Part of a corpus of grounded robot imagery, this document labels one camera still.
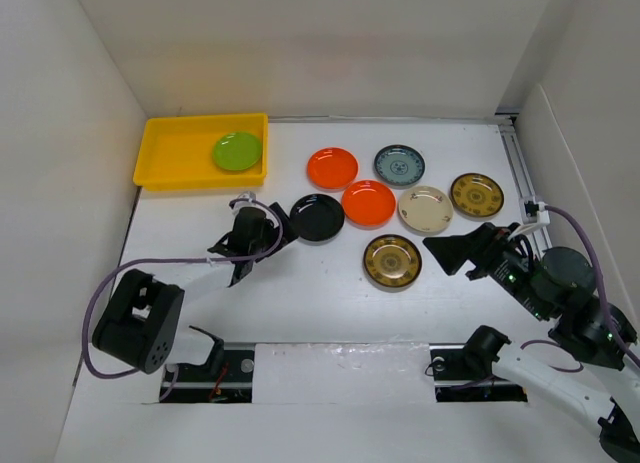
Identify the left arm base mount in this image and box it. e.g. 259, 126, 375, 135
159, 343, 256, 404

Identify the yellow plastic bin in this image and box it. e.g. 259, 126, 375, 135
133, 113, 268, 191

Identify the aluminium rail right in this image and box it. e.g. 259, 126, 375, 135
496, 114, 551, 253

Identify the yellow brown plate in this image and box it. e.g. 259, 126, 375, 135
363, 234, 423, 291
449, 173, 505, 218

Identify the black plate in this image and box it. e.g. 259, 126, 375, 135
289, 193, 345, 243

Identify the yellow brown plate front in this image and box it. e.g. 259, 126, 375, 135
363, 234, 423, 291

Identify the orange plate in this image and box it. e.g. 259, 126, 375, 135
341, 180, 396, 227
306, 147, 359, 190

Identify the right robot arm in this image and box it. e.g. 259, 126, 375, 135
423, 223, 639, 462

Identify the green plate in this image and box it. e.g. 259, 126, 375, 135
212, 132, 263, 171

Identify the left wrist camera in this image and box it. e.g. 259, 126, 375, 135
228, 192, 275, 254

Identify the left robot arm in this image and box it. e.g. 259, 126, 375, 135
81, 195, 298, 380

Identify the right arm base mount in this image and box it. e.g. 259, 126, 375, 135
425, 343, 528, 403

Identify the cream floral plate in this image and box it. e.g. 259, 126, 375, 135
397, 186, 454, 234

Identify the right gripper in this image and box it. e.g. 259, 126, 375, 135
422, 219, 551, 319

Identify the blue patterned plate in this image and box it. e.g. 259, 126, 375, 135
374, 144, 426, 187

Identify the yellow brown plate right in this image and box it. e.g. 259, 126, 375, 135
449, 173, 505, 218

